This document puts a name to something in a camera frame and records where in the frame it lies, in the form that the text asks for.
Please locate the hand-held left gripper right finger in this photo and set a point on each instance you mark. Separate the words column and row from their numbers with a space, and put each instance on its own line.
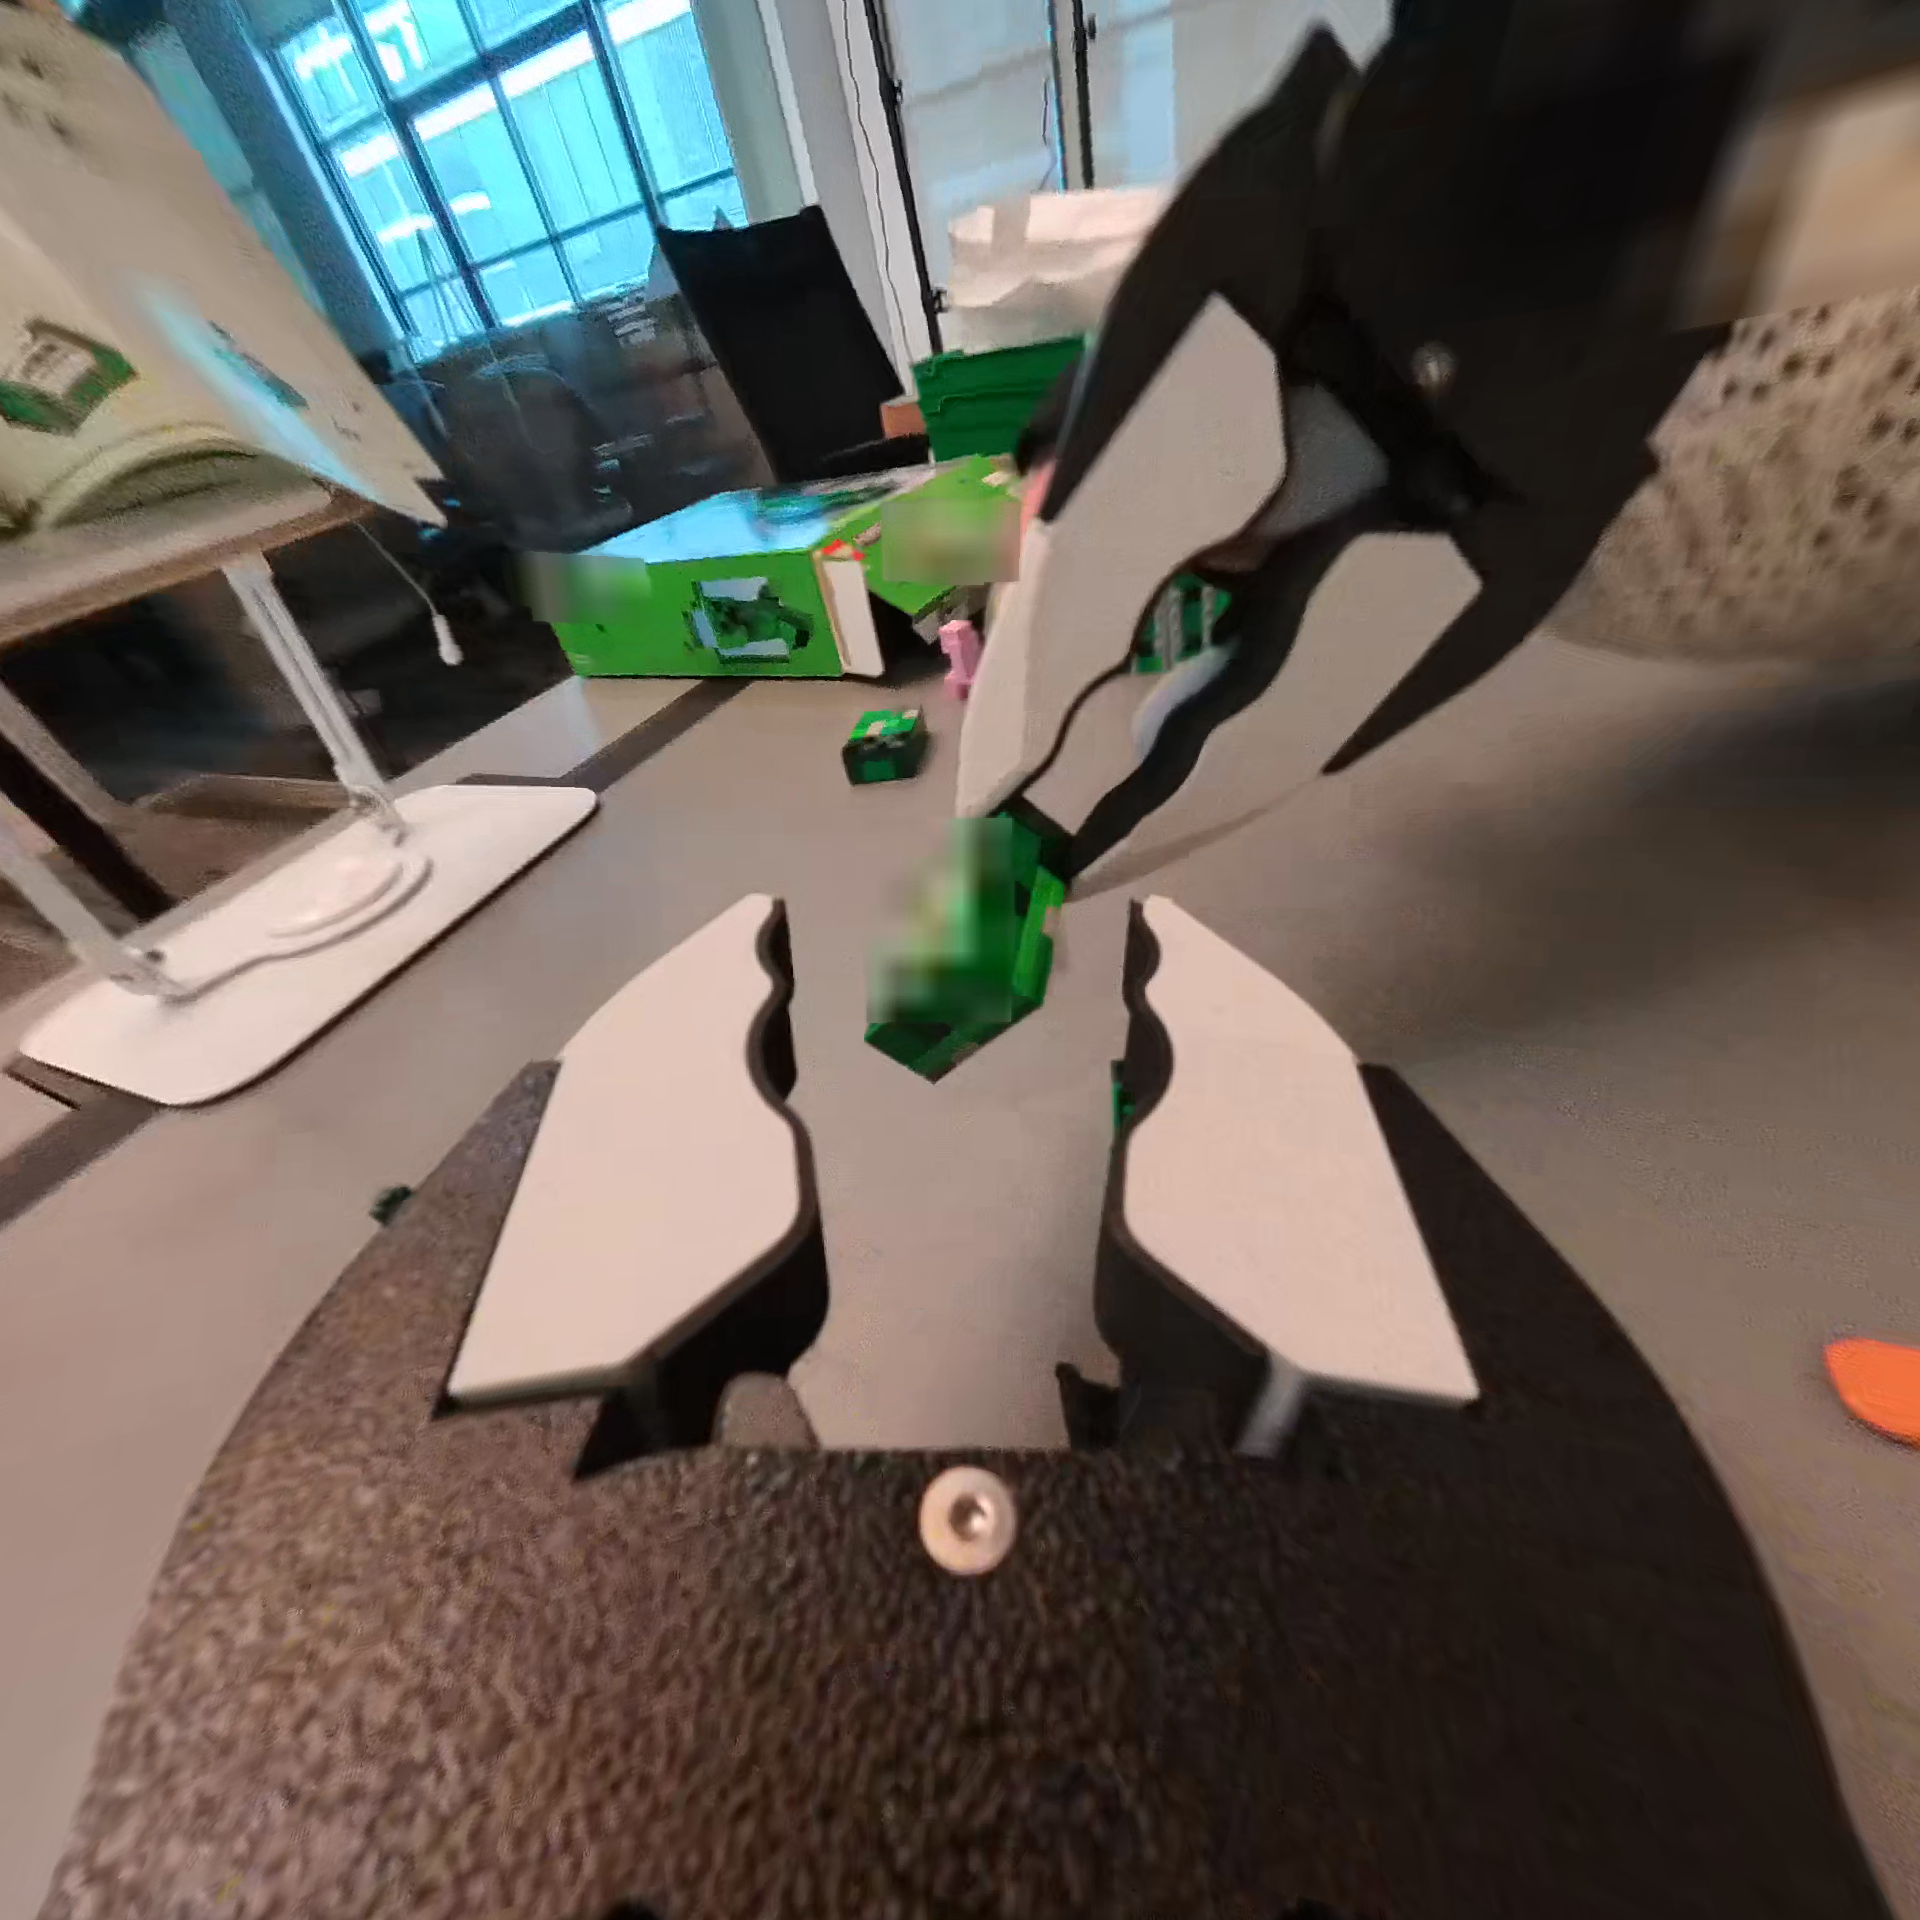
column 1289, row 1185

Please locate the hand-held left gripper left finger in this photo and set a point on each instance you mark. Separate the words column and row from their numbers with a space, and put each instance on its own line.
column 644, row 1171

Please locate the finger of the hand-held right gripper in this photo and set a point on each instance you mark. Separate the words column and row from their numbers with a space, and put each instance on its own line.
column 1335, row 661
column 1155, row 465

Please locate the tall green creeper lego model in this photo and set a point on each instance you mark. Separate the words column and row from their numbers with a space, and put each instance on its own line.
column 1184, row 622

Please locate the person's right forearm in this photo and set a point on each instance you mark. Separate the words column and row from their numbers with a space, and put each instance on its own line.
column 1770, row 481

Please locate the pink lego pig figure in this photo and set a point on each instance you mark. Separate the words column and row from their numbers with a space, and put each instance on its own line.
column 960, row 661

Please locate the small green lego cube head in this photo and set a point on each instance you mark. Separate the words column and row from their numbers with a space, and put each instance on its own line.
column 886, row 745

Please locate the green lego box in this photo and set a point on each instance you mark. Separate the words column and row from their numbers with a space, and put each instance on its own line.
column 675, row 645

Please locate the green plastic crate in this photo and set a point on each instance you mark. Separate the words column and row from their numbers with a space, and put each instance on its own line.
column 996, row 398

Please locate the white plastic bag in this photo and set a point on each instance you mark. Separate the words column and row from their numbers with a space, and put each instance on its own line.
column 1035, row 254

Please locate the black light stand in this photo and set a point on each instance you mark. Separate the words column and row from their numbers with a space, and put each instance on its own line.
column 900, row 164
column 1079, row 90

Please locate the white stand with clear arms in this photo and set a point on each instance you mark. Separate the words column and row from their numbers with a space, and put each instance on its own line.
column 450, row 840

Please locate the dark chair backrest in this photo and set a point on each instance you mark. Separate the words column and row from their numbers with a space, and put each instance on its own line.
column 780, row 346

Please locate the orange brick separator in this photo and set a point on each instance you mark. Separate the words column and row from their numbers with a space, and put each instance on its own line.
column 1875, row 1388

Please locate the black grid window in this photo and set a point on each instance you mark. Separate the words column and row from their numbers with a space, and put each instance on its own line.
column 494, row 148

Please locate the instruction booklet on stand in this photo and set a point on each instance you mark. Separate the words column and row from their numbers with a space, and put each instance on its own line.
column 148, row 224

